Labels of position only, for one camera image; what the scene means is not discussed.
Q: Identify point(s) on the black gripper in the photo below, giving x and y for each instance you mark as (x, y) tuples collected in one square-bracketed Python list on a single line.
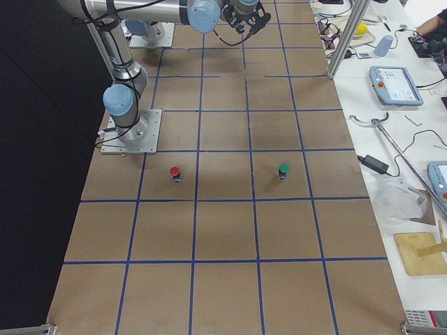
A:
[(235, 16)]

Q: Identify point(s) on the red push button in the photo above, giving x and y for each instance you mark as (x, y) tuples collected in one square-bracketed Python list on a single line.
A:
[(176, 174)]

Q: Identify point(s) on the beige tray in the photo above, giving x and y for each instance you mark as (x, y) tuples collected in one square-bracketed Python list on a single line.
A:
[(362, 36)]

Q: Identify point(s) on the teach pendant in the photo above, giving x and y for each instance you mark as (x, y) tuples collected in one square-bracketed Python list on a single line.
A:
[(394, 86)]

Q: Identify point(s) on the metal reacher stick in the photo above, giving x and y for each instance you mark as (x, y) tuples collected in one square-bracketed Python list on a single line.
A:
[(378, 123)]

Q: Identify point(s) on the black power adapter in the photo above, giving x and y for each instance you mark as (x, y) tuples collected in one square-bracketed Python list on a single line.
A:
[(373, 164)]

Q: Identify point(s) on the wooden board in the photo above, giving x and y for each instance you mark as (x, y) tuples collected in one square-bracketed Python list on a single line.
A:
[(421, 254)]

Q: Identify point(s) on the aluminium frame post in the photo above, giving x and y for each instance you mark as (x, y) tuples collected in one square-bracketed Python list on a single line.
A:
[(358, 10)]

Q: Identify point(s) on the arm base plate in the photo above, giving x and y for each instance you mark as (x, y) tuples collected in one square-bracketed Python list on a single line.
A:
[(142, 138), (159, 35)]

